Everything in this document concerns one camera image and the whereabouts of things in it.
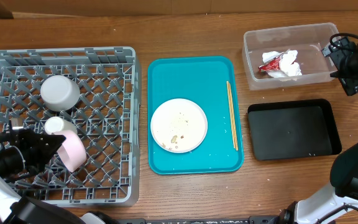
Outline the cream white cup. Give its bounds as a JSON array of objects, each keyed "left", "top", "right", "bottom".
[{"left": 44, "top": 116, "right": 78, "bottom": 134}]

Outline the pink shallow bowl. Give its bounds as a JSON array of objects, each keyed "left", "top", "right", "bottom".
[{"left": 52, "top": 130, "right": 86, "bottom": 172}]

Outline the grey white small bowl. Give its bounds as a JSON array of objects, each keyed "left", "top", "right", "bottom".
[{"left": 40, "top": 75, "right": 80, "bottom": 111}]

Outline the white napkin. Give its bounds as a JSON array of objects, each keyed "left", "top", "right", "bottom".
[{"left": 262, "top": 50, "right": 302, "bottom": 78}]

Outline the red snack wrapper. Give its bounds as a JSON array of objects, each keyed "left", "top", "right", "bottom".
[{"left": 259, "top": 55, "right": 282, "bottom": 72}]

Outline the large white plate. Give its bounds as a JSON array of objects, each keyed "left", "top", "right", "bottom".
[{"left": 150, "top": 98, "right": 208, "bottom": 154}]

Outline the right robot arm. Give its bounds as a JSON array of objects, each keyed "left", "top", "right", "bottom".
[{"left": 273, "top": 33, "right": 358, "bottom": 223}]

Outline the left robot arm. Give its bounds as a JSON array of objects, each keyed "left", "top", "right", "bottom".
[{"left": 0, "top": 122, "right": 118, "bottom": 224}]

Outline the clear plastic waste bin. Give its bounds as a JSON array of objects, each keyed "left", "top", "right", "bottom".
[{"left": 242, "top": 22, "right": 339, "bottom": 90}]

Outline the grey plastic dish rack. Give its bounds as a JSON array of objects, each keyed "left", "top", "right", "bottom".
[{"left": 0, "top": 47, "right": 141, "bottom": 207}]

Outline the black rectangular tray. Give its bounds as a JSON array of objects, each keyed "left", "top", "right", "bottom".
[{"left": 247, "top": 98, "right": 342, "bottom": 161}]

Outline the teal plastic serving tray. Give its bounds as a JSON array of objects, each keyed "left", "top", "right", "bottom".
[{"left": 147, "top": 56, "right": 244, "bottom": 175}]

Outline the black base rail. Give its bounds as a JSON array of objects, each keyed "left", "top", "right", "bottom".
[{"left": 116, "top": 215, "right": 278, "bottom": 224}]

